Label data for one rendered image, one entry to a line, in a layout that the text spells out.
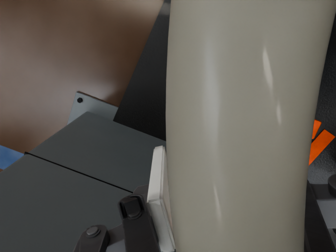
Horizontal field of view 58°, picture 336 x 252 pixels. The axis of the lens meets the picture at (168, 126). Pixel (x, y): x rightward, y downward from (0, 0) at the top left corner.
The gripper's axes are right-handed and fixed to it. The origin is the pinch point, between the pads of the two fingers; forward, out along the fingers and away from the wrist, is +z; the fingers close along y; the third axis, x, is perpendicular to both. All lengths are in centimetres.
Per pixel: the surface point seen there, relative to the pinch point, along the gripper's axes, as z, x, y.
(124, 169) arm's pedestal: 54, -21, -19
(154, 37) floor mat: 83, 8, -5
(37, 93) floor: 88, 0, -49
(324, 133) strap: 78, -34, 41
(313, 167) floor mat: 78, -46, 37
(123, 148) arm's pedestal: 66, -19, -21
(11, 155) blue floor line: 89, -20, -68
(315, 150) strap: 78, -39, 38
